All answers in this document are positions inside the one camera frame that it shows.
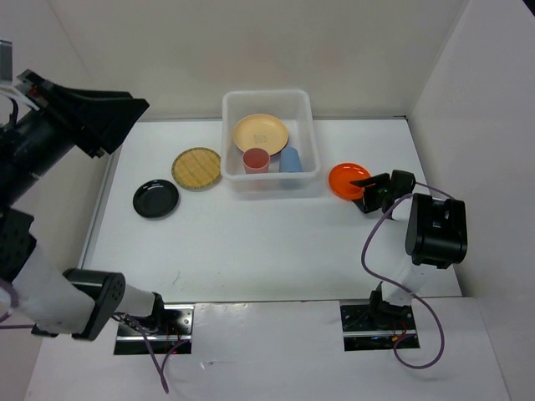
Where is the pink plastic cup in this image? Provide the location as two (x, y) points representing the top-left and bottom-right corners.
(242, 148), (271, 174)

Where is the orange plastic plate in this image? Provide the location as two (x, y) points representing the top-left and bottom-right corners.
(328, 163), (371, 201)

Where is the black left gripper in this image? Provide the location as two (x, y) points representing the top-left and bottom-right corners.
(0, 64), (153, 200)

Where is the round bamboo mat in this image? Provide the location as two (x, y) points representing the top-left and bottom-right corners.
(171, 147), (222, 191)

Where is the blue plastic cup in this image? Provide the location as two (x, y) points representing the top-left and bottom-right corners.
(279, 146), (303, 173)

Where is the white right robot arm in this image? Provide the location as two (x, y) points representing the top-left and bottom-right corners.
(350, 170), (468, 329)

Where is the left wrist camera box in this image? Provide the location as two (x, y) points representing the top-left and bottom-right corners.
(0, 39), (13, 84)

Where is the beige plastic plate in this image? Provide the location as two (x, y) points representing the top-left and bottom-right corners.
(232, 114), (289, 156)

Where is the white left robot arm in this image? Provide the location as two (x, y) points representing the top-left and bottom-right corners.
(1, 70), (167, 341)

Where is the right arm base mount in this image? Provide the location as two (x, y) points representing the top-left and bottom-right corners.
(339, 302), (420, 352)

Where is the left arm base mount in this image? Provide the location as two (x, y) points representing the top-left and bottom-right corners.
(114, 303), (195, 355)

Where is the translucent white plastic bin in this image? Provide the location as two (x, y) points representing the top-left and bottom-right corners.
(221, 89), (321, 199)

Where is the black round plate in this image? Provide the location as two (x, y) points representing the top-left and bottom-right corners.
(132, 179), (180, 220)

